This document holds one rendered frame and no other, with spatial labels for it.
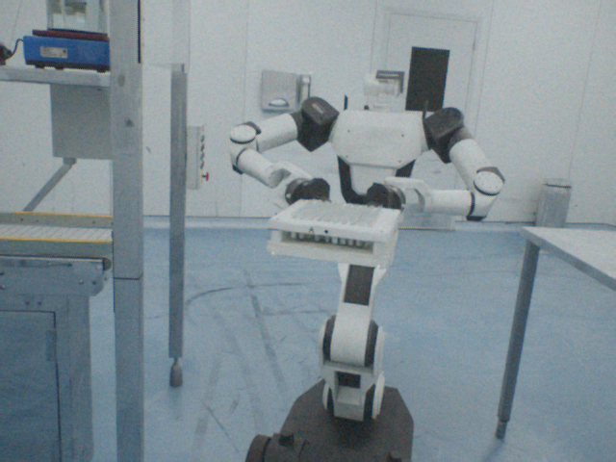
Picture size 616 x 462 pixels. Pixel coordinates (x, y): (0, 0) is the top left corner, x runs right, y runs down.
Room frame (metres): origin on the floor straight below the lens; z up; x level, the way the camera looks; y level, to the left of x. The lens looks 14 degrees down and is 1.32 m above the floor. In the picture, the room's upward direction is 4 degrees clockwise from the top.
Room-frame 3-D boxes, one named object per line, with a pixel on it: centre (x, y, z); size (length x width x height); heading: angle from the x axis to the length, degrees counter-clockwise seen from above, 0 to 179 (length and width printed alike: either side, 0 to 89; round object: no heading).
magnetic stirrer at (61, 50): (1.49, 0.62, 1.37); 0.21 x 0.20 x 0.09; 7
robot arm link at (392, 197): (1.38, -0.18, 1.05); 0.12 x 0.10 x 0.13; 160
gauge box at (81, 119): (1.57, 0.61, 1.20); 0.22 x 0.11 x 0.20; 97
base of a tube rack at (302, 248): (1.18, -0.06, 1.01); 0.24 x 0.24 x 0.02; 76
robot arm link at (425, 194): (1.51, -0.26, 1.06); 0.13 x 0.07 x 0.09; 96
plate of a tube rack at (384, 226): (1.18, -0.06, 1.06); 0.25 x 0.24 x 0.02; 166
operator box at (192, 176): (2.32, 0.50, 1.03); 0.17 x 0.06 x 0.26; 7
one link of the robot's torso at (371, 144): (1.86, -0.21, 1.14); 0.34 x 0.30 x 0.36; 78
